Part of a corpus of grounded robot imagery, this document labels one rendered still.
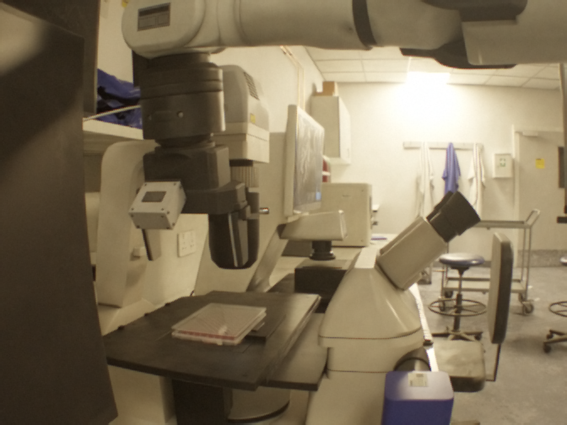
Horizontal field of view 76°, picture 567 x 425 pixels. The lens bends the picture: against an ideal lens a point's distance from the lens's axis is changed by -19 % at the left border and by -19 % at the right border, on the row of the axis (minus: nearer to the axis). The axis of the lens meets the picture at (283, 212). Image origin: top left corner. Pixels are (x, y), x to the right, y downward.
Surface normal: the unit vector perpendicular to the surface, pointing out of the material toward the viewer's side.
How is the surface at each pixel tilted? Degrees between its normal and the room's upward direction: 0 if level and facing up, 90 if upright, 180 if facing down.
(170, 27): 102
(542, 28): 133
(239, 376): 0
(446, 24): 142
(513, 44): 148
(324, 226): 80
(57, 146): 86
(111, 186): 90
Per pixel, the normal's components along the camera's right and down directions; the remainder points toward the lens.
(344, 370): -0.23, 0.05
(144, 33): -0.50, 0.25
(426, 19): 0.34, 0.89
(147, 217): -0.17, 0.71
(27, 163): 0.97, -0.06
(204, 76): 0.70, 0.14
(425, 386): 0.00, -1.00
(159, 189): -0.16, -0.71
